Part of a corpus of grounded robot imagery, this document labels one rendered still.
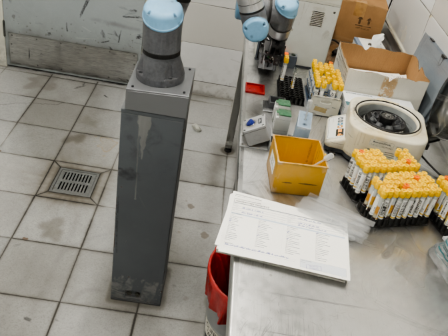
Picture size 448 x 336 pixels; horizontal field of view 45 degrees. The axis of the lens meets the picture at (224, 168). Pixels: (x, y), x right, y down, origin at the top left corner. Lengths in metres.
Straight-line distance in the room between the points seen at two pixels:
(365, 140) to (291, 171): 0.30
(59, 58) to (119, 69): 0.40
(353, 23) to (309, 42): 0.43
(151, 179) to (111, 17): 1.88
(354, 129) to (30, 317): 1.37
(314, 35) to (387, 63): 0.29
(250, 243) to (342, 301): 0.24
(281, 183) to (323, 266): 0.28
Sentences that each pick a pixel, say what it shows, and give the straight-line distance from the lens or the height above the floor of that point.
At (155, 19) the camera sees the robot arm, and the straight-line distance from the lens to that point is 1.61.
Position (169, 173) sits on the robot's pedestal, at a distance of 1.81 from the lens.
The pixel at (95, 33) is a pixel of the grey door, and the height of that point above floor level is 0.33.
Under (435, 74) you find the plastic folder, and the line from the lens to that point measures 2.07.
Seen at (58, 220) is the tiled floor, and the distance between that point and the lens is 2.60.
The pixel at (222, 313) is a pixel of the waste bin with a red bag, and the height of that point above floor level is 0.38.
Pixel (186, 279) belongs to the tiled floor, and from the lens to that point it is 2.36.
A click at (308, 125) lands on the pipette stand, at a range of 1.58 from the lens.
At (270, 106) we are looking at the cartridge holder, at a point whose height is 0.90.
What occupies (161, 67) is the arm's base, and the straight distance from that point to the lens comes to 1.66.
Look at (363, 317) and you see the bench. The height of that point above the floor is 0.87.
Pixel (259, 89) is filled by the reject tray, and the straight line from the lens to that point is 1.93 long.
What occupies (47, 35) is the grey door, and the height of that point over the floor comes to 0.26.
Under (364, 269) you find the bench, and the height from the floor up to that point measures 0.87.
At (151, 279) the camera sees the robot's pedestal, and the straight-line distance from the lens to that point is 2.15.
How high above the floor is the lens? 1.72
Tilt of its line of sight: 35 degrees down
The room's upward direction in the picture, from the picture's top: 11 degrees clockwise
